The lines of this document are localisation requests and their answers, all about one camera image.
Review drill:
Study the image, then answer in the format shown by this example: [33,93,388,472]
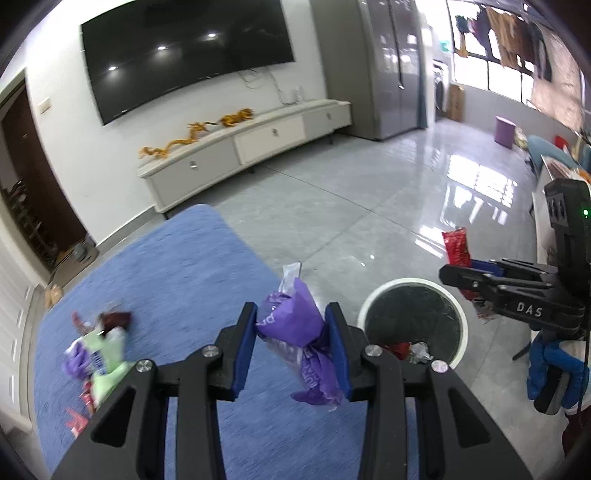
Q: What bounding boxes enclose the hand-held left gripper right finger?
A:
[324,302,532,480]

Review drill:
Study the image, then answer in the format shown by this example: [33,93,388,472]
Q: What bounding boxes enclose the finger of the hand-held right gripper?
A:
[471,258,561,288]
[438,264,583,332]

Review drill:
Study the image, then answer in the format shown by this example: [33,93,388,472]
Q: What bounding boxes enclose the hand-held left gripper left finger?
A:
[51,302,259,480]

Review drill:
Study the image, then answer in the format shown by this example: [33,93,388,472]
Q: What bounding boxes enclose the purple plastic wrapper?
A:
[256,262,345,409]

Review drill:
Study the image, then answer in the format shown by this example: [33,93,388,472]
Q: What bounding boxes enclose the red snack packet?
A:
[442,227,481,301]

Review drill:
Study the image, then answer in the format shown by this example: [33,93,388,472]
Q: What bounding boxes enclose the white round bin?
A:
[357,277,468,374]

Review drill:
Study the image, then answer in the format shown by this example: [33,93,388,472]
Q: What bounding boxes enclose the pile of litter wrappers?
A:
[67,329,137,411]

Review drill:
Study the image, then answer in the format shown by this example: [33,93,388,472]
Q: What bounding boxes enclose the person's right hand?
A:
[527,331,583,400]

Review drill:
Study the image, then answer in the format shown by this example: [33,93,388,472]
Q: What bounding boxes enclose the white table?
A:
[512,157,591,361]

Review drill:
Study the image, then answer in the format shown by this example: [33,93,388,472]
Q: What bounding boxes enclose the crumpled white wrapper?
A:
[409,342,435,365]

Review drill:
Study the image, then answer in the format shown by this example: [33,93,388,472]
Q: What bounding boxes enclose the blue mat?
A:
[30,204,421,480]

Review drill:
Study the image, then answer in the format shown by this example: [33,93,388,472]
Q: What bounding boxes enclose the blue chair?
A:
[526,135,578,171]

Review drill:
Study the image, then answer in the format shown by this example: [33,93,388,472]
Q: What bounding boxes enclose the purple stool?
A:
[494,116,516,148]

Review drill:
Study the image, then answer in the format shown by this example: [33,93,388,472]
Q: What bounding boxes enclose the dark red wrapper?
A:
[99,311,132,333]

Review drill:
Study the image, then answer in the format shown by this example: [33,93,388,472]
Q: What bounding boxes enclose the small purple wrapper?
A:
[64,344,93,381]

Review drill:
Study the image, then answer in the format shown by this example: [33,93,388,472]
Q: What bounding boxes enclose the brown cardboard box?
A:
[445,84,466,123]

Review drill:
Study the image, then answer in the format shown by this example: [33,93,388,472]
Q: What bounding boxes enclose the bright red wrapper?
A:
[65,406,88,437]

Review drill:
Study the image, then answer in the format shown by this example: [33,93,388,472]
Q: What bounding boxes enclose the window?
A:
[452,41,536,104]

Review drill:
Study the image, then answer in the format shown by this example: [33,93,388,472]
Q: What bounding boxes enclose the brown doormat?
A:
[55,249,100,274]

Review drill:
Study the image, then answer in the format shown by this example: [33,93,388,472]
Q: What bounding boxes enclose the white washing machine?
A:
[433,60,451,121]

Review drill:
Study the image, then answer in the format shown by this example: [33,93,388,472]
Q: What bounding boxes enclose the row of hanging clothes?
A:
[455,4,555,84]

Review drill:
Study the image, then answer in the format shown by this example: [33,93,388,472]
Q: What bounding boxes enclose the white television cabinet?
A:
[137,98,352,214]

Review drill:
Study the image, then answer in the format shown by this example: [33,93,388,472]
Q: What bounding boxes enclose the long orange dragon ornament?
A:
[140,121,218,160]

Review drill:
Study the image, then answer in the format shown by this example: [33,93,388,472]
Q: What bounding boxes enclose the white floor cabinet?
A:
[0,240,47,430]

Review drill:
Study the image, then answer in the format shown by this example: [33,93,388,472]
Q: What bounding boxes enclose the short orange dragon ornament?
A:
[218,107,254,127]

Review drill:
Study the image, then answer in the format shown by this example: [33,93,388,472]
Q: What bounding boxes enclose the shoe rack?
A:
[0,180,49,273]

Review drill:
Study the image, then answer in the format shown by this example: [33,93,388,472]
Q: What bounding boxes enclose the grey refrigerator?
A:
[310,0,428,141]

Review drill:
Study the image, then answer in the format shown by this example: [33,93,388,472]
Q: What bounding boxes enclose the dark brown door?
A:
[0,99,88,273]

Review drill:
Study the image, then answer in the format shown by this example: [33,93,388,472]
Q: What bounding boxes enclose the white cable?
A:
[240,67,287,104]

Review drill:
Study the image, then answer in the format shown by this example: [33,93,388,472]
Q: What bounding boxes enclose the black wall television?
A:
[81,0,296,126]

